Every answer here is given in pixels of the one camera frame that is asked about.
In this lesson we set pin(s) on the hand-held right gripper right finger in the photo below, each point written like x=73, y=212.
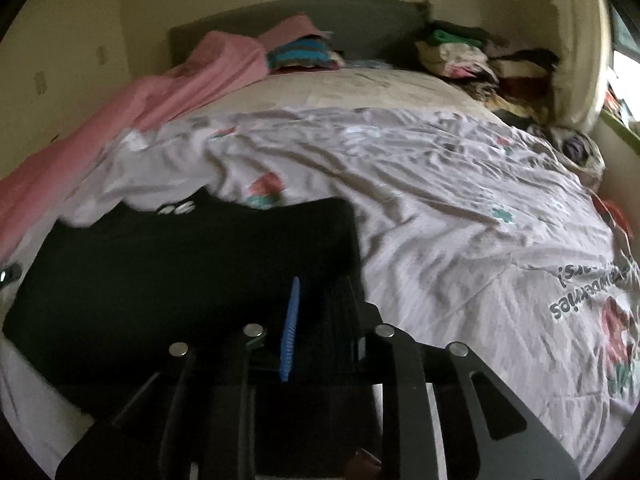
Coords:
x=345, y=320

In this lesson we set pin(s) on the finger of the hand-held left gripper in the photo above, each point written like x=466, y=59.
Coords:
x=9, y=274

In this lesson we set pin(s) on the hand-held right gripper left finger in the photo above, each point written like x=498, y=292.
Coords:
x=290, y=332

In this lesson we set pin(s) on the black printed shirt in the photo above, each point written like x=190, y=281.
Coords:
x=175, y=280

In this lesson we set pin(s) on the striped folded clothes pile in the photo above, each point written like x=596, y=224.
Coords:
x=300, y=55

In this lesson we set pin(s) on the pile of mixed clothes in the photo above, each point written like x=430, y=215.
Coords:
x=480, y=65

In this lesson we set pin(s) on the printed grey bedsheet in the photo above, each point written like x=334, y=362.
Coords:
x=450, y=220

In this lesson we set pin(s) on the cream wardrobe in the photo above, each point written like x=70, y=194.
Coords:
x=55, y=75

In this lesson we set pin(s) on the pink blanket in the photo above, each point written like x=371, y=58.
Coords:
x=125, y=105

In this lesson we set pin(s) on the beige mattress sheet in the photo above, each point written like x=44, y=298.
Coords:
x=380, y=90

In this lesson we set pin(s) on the dark bundled cloth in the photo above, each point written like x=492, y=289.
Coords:
x=580, y=147

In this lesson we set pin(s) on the grey headboard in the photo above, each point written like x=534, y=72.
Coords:
x=360, y=25

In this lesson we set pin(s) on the cream curtain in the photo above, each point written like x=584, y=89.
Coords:
x=580, y=45

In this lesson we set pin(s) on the window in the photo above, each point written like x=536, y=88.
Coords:
x=625, y=60

